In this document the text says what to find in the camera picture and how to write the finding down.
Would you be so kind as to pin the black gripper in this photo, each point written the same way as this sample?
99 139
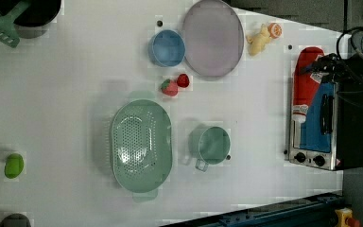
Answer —
331 67

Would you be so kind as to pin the red ketchup bottle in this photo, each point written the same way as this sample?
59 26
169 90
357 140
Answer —
306 85

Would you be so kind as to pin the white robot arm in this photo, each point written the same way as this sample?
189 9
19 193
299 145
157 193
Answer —
353 66

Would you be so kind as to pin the green oval strainer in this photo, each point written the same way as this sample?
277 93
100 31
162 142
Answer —
141 147

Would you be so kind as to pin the toy orange half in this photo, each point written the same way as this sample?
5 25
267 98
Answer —
275 30

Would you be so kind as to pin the toy peeled banana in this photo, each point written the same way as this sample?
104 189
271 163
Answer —
258 41

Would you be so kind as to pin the black toaster oven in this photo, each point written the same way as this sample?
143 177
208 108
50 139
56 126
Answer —
331 138

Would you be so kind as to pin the lilac round plate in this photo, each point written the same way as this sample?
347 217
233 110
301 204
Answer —
213 37

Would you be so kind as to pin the green plastic mug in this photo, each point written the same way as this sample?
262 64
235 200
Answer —
209 145

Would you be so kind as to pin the red toy fruit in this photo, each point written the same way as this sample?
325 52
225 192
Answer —
183 81

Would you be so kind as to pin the toy strawberry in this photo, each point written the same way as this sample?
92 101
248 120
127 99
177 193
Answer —
169 87

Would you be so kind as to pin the blue plastic cup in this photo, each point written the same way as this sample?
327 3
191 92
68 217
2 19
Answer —
166 48

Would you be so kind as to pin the yellow red emergency button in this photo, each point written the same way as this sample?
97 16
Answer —
345 218

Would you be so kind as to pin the black utensil holder cup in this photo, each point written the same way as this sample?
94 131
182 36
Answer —
39 13

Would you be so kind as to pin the green plastic spatula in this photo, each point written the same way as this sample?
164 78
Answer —
8 33

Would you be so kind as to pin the green toy vegetable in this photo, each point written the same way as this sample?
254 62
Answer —
14 165

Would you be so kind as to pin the blue metal frame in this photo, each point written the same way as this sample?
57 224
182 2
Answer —
314 211

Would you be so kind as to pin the black cylinder table post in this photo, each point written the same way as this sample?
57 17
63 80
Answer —
15 220

